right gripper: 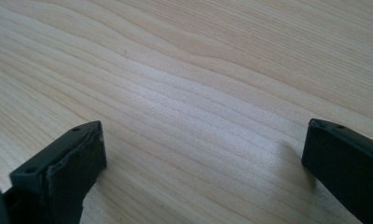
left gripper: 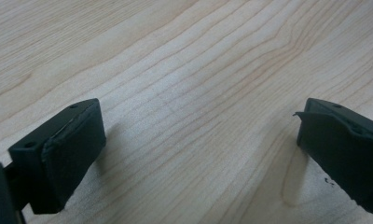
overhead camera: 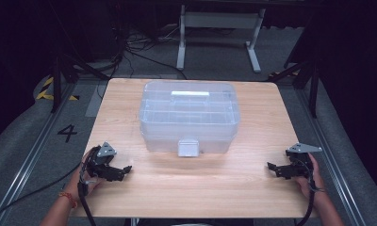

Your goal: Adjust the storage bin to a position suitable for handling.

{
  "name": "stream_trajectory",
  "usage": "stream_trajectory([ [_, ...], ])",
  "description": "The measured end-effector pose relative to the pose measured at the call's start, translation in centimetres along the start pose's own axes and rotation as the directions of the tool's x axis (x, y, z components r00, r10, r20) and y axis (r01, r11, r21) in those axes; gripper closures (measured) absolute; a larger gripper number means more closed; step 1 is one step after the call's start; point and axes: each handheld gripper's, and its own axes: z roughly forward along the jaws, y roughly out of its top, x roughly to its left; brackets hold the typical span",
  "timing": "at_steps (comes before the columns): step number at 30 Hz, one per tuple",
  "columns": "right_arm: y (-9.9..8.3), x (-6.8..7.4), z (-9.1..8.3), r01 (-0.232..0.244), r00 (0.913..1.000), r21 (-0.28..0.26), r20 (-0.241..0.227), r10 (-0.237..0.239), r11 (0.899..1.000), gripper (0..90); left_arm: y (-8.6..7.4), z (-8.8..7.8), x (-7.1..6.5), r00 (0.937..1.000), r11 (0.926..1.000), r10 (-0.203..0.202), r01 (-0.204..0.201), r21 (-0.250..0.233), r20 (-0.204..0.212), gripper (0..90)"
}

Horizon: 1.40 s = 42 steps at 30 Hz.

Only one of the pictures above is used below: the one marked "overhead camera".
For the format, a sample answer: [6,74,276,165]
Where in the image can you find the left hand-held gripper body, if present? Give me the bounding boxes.
[81,141,125,183]

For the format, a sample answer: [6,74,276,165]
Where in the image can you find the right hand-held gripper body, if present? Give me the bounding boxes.
[274,142,323,181]

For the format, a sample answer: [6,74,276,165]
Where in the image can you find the clear plastic storage box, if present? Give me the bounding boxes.
[139,80,241,158]

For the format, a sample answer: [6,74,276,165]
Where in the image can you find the person's right hand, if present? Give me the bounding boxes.
[294,153,326,202]

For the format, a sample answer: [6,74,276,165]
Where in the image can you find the person's left hand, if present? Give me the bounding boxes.
[63,147,104,200]

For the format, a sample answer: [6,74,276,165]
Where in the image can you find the black tripod stand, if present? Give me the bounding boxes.
[267,58,320,120]
[49,54,111,115]

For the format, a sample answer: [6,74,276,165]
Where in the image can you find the yellow black floor tape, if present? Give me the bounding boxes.
[35,76,81,102]

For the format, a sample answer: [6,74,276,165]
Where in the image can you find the metal floor rail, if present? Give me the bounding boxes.
[0,82,79,226]
[293,87,368,226]

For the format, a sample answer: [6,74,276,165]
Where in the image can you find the thick black gripper cable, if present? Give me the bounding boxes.
[76,181,98,226]

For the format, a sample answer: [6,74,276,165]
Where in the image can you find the red string bracelet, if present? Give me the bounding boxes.
[57,190,79,209]

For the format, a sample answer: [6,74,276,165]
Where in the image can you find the thin black floor cable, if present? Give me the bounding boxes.
[0,162,83,224]

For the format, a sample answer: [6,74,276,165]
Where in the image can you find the bundle of black cables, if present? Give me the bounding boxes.
[107,25,189,81]

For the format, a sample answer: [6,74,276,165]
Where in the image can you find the grey metal stand frame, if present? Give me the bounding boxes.
[175,4,268,74]

